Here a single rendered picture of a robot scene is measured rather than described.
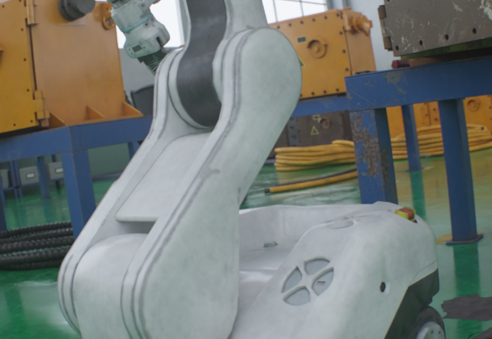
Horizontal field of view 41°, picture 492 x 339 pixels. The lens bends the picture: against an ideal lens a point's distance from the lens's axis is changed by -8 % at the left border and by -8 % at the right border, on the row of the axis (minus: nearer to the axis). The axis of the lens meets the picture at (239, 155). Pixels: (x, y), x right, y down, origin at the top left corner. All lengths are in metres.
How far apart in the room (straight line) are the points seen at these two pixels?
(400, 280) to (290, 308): 0.20
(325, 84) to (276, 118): 3.86
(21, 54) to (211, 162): 1.97
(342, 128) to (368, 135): 6.57
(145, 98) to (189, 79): 3.51
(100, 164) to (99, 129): 9.21
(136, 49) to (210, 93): 0.30
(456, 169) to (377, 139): 0.70
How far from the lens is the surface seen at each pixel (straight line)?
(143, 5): 1.40
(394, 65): 2.01
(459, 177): 2.58
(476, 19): 1.58
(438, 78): 1.84
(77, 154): 2.75
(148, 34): 1.39
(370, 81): 1.93
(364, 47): 5.39
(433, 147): 6.60
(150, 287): 0.97
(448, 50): 1.80
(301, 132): 8.80
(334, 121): 8.55
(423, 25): 1.72
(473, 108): 7.92
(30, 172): 9.81
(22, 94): 2.94
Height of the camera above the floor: 0.55
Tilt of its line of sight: 3 degrees down
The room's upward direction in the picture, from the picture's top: 8 degrees counter-clockwise
